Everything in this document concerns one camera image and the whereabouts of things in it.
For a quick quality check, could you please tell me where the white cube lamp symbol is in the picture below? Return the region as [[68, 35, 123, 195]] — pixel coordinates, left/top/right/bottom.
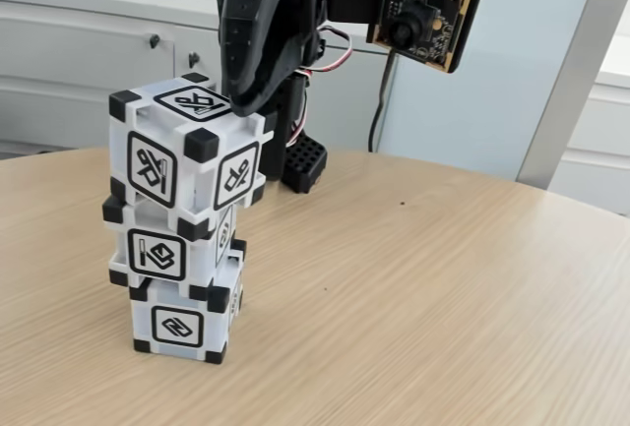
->
[[107, 72, 276, 244]]

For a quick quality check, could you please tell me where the grey metal pillar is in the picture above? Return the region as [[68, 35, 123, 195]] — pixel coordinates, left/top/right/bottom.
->
[[514, 0, 630, 191]]

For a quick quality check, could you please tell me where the black perforated table clamp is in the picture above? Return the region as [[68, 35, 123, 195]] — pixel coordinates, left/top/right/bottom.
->
[[283, 130, 330, 195]]

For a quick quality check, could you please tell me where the grey camera cable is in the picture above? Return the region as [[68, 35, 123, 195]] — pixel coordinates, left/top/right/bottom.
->
[[368, 49, 400, 152]]

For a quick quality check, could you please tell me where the white cube diamond loop symbol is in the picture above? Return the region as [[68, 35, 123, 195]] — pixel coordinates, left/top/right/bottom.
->
[[128, 238, 247, 365]]

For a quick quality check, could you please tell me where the white cabinet with key locks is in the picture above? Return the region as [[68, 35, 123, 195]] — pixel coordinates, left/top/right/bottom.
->
[[0, 0, 401, 152]]

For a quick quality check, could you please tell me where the red white servo cable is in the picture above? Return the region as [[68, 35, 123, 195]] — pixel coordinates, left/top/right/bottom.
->
[[289, 26, 353, 145]]

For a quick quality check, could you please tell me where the white drawer cabinet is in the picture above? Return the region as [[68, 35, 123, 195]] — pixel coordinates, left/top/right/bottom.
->
[[555, 69, 630, 215]]

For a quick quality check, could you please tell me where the white cube squares symbol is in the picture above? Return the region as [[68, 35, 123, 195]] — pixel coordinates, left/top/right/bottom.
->
[[101, 194, 236, 302]]

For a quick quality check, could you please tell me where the camera module on black bracket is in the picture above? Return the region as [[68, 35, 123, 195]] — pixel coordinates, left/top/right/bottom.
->
[[324, 0, 487, 75]]

